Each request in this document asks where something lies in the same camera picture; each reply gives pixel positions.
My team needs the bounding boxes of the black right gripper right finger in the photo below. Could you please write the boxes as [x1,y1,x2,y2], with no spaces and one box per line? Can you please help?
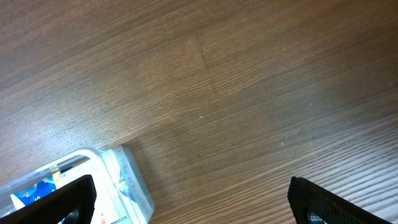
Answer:
[287,177,391,224]

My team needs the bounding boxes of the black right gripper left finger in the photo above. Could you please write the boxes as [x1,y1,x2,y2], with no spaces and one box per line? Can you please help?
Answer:
[1,174,96,224]

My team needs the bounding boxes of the blue VapoDrops lozenge box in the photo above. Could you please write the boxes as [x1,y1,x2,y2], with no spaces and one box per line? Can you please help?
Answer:
[11,177,57,210]

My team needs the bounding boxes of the white medicine box in container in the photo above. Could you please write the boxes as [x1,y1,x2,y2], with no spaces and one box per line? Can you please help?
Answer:
[52,162,128,224]

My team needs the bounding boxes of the clear plastic container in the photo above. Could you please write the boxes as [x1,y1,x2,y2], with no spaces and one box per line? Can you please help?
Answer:
[1,146,154,223]

